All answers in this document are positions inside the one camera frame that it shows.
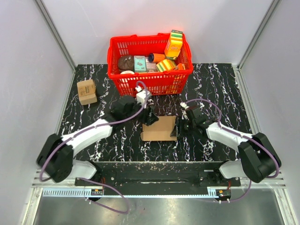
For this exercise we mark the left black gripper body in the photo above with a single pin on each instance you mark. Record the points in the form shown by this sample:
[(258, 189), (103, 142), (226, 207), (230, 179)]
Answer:
[(139, 110)]

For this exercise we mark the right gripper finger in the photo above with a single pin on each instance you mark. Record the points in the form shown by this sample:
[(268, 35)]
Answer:
[(179, 121), (176, 132)]

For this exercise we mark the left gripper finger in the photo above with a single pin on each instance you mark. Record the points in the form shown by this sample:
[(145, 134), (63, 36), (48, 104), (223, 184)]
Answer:
[(152, 117), (146, 119)]

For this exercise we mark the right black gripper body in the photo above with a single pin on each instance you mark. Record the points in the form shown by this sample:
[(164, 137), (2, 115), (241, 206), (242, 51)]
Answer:
[(187, 127)]

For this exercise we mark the brown cardboard box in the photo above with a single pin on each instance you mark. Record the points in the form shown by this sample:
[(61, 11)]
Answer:
[(159, 130)]

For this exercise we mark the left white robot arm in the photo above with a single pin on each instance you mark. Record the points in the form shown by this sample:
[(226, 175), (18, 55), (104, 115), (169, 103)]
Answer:
[(56, 158)]

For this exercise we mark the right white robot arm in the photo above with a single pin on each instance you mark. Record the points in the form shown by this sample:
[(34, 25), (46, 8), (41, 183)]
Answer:
[(258, 159)]

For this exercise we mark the pink white snack box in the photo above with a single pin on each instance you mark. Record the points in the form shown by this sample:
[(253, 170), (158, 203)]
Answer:
[(150, 66)]

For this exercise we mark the teal snack box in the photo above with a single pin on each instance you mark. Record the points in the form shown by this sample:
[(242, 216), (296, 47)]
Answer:
[(139, 64)]

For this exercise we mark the small folded cardboard box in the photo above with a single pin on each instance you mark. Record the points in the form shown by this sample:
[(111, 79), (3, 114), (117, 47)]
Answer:
[(87, 92)]

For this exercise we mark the red plastic shopping basket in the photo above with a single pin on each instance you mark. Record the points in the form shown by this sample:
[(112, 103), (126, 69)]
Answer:
[(168, 82)]

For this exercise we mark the yellow green sponge pack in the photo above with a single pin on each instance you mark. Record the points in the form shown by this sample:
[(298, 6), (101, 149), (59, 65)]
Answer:
[(165, 65)]

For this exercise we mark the brown round chocolate cake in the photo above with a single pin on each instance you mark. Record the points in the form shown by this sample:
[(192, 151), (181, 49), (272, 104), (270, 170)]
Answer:
[(126, 63)]

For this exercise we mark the small orange packet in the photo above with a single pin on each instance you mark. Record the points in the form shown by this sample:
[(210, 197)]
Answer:
[(180, 66)]

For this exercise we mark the orange blue can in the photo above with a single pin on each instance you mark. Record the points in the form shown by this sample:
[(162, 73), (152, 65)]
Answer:
[(155, 57)]

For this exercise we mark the tall orange yellow carton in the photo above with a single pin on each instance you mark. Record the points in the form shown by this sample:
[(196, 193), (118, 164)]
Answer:
[(174, 45)]

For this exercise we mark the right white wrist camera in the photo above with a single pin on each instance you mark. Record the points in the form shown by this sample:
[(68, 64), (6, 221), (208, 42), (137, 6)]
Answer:
[(185, 110)]

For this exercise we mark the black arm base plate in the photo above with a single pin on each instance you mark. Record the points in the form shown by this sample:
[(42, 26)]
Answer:
[(203, 174)]

